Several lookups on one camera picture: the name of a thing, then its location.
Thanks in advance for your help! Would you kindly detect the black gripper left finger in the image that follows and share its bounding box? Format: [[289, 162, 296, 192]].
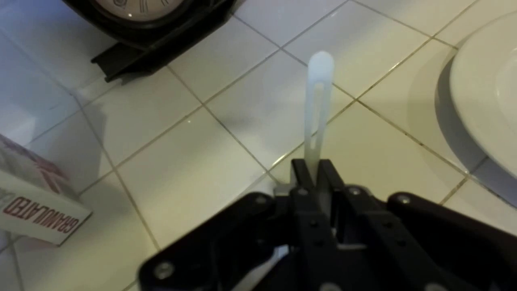
[[138, 158, 338, 291]]

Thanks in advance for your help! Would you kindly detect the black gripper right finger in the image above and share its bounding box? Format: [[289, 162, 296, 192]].
[[317, 159, 517, 291]]

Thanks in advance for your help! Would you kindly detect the white round plate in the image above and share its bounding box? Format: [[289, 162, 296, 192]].
[[448, 12, 517, 183]]

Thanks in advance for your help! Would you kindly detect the granulated sugar box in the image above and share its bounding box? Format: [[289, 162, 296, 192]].
[[0, 132, 94, 250]]

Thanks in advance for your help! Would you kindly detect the black analog clock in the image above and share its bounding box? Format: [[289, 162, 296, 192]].
[[62, 0, 239, 86]]

